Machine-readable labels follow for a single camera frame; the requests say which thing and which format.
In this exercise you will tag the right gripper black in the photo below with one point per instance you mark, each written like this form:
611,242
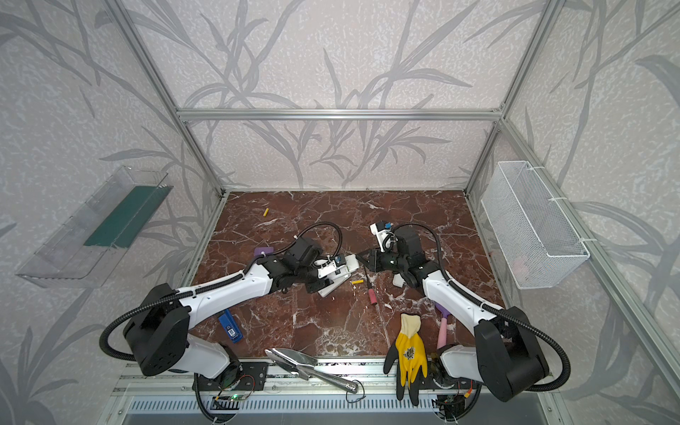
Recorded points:
380,258

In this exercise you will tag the pink handled screwdriver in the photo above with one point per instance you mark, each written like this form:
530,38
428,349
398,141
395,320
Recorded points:
370,287

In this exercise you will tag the white remote battery cover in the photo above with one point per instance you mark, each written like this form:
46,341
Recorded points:
398,281

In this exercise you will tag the red white remote control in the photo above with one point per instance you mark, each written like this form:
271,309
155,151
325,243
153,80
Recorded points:
351,266

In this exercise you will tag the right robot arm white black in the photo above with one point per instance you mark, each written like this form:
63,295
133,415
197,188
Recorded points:
509,356

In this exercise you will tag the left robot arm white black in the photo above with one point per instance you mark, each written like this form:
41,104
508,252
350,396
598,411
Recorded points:
157,334

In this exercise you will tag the purple pink spatula left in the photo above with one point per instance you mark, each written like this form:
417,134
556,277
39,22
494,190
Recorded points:
262,252

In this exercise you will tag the metal garden trowel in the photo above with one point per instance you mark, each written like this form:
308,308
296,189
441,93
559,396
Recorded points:
304,366

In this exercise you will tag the blue small box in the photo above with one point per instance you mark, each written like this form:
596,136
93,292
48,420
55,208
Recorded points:
229,324

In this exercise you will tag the yellow black work glove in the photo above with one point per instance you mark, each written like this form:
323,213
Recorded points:
408,353

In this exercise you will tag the green mat on shelf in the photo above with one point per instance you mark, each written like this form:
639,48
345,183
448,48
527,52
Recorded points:
121,227

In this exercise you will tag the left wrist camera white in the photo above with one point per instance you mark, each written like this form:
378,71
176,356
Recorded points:
329,266

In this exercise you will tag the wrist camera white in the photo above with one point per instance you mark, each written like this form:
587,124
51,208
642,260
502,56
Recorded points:
383,232
329,266

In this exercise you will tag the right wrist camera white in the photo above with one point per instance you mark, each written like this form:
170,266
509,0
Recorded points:
383,232

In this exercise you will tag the white wire mesh basket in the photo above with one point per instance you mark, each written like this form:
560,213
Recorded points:
537,240

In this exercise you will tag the clear acrylic wall shelf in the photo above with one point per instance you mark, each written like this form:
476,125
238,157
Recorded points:
63,261

